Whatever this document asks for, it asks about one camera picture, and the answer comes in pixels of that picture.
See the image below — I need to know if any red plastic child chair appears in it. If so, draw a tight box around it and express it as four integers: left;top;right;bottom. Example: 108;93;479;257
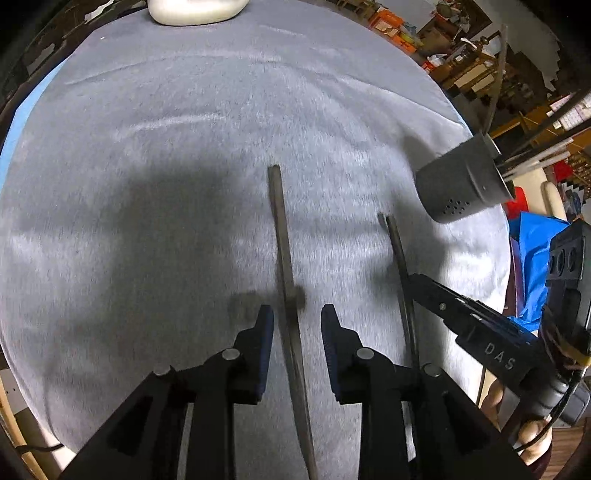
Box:
503;186;529;220

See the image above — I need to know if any dark chopstick four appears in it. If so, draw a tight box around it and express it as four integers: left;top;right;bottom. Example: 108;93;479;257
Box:
497;119;591;175

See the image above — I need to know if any dark chopstick one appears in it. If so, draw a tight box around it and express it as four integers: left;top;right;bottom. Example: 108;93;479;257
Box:
482;24;509;135

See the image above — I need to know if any dark chopstick six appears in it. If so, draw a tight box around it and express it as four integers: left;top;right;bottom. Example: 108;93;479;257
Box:
386;215;421;370

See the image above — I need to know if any orange cardboard box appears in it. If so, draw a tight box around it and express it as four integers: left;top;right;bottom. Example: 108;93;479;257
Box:
369;9;404;36

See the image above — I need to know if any dark chopstick three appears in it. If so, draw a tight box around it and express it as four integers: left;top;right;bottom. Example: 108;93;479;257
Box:
502;148;571;181

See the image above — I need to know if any dark chopstick five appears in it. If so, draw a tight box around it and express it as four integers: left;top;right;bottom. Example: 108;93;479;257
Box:
269;165;318;479

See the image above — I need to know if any grey metal utensil cup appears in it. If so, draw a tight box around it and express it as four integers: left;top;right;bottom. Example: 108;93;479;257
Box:
415;133;515;224

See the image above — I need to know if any white bowl with plastic bag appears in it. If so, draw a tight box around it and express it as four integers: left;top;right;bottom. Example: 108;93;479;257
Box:
146;0;249;26

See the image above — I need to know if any dark chopstick seven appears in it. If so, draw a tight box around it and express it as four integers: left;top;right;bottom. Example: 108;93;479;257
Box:
496;129;590;180

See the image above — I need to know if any person right hand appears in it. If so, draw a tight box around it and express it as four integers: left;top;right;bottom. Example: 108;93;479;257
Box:
481;380;552;466

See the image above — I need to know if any dark chopstick two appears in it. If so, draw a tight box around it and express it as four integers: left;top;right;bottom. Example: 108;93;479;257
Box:
491;89;590;163

